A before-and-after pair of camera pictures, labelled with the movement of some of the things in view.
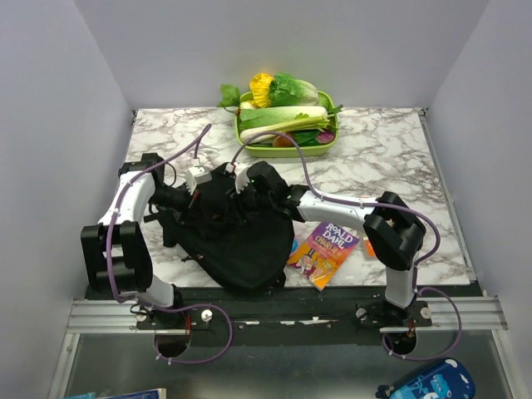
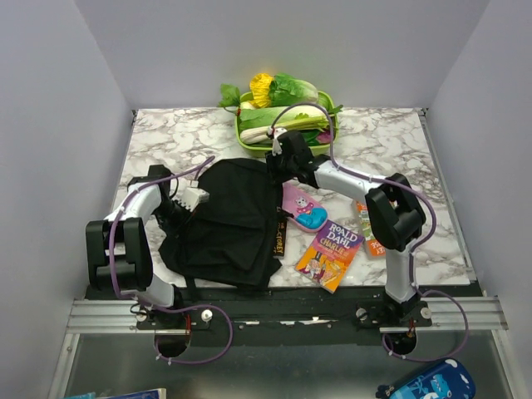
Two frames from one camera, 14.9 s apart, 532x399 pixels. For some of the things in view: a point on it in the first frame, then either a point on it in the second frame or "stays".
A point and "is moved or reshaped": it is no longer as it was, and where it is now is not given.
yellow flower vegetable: x=259 y=85 stays
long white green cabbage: x=257 y=117 stays
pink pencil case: x=295 y=246 is moved or reshaped
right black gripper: x=239 y=198 to x=271 y=161
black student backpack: x=227 y=237 is moved or reshaped
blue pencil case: x=447 y=379 stays
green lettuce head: x=288 y=91 stays
